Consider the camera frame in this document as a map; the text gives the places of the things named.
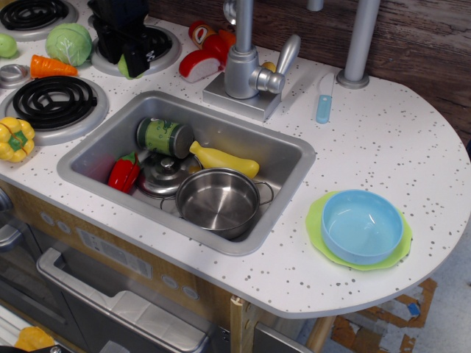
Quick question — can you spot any green toy broccoli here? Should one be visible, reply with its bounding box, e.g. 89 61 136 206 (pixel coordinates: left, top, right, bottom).
117 53 146 79

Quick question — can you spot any silver toy faucet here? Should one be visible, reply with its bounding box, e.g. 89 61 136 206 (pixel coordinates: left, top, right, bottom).
202 0 301 122

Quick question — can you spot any red white toy slice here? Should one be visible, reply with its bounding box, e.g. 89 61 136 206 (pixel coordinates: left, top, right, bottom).
179 50 224 83

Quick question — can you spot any yellow toy bell pepper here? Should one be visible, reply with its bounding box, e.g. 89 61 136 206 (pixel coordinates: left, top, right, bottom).
1 117 35 163

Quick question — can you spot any grey support pole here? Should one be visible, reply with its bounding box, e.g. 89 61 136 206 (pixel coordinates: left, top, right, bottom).
337 0 380 90

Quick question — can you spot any silver oven door handle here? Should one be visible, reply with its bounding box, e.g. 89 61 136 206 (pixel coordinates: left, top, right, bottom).
37 248 210 352

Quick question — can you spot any silver stove knob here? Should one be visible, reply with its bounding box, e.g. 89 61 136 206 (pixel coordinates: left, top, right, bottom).
0 64 32 89

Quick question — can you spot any yellow toy squash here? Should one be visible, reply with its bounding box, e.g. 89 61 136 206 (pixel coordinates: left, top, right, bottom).
189 141 260 179

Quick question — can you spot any light green toy apple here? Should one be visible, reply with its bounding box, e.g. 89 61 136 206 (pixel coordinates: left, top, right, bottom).
0 33 18 58

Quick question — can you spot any silver metal sink basin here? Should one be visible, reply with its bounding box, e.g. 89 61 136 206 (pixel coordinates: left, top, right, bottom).
57 91 315 255

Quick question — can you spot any black rear right burner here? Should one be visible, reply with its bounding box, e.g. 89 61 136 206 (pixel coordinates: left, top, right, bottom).
91 25 182 76

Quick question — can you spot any steel pot lid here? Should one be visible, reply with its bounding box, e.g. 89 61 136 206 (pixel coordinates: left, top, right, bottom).
136 154 202 198

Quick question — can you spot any green labelled toy can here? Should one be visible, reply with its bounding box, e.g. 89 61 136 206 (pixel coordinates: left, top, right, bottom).
136 118 194 159

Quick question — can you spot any green toy cabbage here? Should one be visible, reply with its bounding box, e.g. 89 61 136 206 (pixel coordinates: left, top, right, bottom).
45 23 93 67

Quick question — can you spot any black rear left burner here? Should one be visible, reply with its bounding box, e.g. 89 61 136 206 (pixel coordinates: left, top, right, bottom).
1 0 79 42

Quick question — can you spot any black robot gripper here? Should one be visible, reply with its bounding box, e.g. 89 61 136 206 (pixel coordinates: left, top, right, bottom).
88 1 157 77

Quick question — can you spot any green plastic plate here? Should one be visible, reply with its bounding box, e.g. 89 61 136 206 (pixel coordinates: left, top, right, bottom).
305 191 412 271

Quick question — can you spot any blue plastic bowl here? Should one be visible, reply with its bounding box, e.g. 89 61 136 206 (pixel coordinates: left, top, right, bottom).
321 190 404 265

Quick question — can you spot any blue handled toy knife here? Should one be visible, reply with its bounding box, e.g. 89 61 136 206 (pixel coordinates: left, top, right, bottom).
316 73 335 124

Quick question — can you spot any yellow object bottom left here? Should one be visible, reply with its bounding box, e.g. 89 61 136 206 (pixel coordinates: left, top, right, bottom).
14 327 55 352

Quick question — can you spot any steel pan with handles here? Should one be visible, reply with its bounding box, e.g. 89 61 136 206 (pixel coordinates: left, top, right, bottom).
159 168 275 240

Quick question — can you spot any red toy pepper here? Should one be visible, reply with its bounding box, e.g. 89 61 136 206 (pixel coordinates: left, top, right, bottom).
107 152 141 193

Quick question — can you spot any black front stove burner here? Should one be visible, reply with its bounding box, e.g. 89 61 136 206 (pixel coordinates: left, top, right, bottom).
1 76 109 146

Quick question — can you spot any orange toy carrot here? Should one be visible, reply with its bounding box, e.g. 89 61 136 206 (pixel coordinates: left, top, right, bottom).
30 54 78 78

